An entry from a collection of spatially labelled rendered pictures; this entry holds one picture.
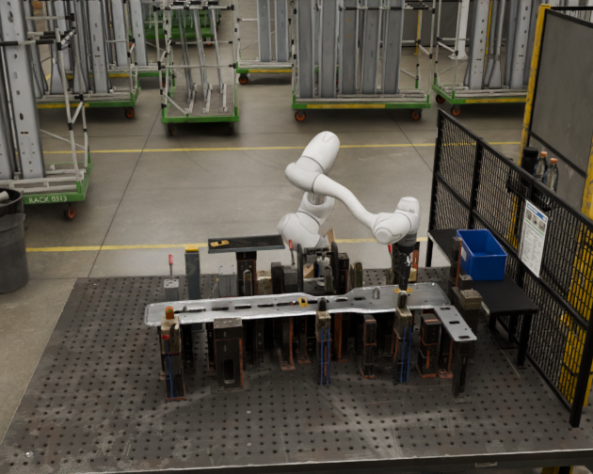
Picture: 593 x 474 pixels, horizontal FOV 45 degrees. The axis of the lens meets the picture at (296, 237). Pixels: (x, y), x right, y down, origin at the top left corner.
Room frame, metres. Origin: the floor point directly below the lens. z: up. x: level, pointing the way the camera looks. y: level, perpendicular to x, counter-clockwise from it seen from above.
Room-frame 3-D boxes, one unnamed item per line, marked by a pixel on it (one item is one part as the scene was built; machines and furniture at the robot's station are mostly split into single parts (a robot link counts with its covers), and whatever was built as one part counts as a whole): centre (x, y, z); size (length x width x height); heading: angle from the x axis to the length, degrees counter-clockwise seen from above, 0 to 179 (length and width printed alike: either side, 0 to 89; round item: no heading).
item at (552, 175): (2.97, -1.13, 1.53); 0.06 x 0.06 x 0.20
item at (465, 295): (2.79, -0.78, 0.88); 0.08 x 0.08 x 0.36; 8
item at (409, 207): (2.87, -0.48, 1.40); 0.13 x 0.11 x 0.16; 146
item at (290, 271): (3.00, 0.03, 0.89); 0.13 x 0.11 x 0.38; 8
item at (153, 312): (2.80, -0.01, 1.00); 1.38 x 0.22 x 0.02; 98
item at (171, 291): (2.89, 0.58, 0.88); 0.11 x 0.10 x 0.36; 8
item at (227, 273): (2.93, 0.32, 0.90); 0.13 x 0.10 x 0.41; 8
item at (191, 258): (3.07, 0.50, 0.92); 0.08 x 0.08 x 0.44; 8
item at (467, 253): (3.12, -0.89, 1.09); 0.30 x 0.17 x 0.13; 3
